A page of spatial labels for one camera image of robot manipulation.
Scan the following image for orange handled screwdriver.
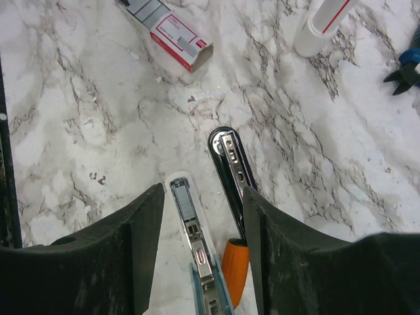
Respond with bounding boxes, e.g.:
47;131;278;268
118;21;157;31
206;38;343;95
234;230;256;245
222;238;249;308

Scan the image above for red white staple box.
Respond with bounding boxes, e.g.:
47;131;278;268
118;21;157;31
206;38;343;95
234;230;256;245
120;0;214;73

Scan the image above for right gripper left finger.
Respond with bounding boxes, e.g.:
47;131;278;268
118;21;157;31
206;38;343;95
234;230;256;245
1;184;164;314

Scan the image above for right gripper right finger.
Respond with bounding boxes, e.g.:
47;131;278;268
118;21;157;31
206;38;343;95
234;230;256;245
243;187;419;314

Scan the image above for grey staple strip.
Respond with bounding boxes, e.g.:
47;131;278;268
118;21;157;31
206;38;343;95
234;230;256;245
173;186;196;221

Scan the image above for white pvc pipe frame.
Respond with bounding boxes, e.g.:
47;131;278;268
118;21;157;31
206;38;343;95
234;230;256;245
293;0;358;58

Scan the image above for blue handled pliers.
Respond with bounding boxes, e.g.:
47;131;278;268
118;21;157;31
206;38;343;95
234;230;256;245
383;26;419;96

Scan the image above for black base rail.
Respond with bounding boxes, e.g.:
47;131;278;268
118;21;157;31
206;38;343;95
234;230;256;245
1;70;22;248

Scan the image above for black stapler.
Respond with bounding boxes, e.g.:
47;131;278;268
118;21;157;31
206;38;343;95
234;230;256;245
208;126;257;240

